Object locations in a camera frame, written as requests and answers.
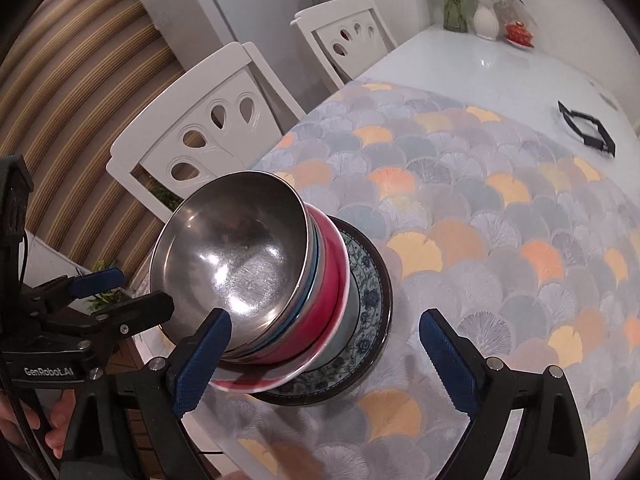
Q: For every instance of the green potted plant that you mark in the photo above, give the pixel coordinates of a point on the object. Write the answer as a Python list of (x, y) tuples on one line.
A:
[(107, 300)]

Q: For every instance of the fan-patterned table mat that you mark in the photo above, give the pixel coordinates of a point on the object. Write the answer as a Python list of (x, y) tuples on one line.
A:
[(475, 260)]

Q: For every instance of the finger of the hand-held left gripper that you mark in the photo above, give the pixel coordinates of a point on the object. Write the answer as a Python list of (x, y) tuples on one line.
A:
[(145, 310), (97, 280)]

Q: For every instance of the steel bowl with blue outside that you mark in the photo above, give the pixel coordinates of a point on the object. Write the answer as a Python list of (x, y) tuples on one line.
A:
[(235, 240)]

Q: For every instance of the white cabinet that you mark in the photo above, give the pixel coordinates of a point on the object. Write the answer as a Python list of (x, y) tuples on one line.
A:
[(235, 5)]

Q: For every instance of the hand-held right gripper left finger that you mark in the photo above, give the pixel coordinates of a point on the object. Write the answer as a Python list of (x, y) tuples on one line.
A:
[(200, 360)]

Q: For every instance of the person's left hand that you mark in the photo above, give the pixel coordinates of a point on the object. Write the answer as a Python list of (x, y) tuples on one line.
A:
[(62, 412)]

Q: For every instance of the pink polka-dot bowl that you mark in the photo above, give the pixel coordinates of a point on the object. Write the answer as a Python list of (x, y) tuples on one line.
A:
[(260, 384)]

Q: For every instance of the white dining chair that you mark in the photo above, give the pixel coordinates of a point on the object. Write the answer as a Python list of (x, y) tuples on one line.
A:
[(150, 150), (320, 25)]

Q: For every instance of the steel bowl with red outside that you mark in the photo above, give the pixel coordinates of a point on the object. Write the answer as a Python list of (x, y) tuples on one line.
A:
[(330, 290)]

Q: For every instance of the teal floral plate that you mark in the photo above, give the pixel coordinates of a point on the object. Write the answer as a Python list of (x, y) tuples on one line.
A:
[(365, 310)]

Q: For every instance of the black plastic frame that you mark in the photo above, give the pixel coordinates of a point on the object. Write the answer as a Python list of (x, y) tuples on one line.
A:
[(597, 144)]

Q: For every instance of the white vase with flowers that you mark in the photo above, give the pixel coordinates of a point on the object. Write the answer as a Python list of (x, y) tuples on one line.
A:
[(486, 22)]

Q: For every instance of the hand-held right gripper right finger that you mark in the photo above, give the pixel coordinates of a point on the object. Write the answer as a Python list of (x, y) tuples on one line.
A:
[(450, 365)]

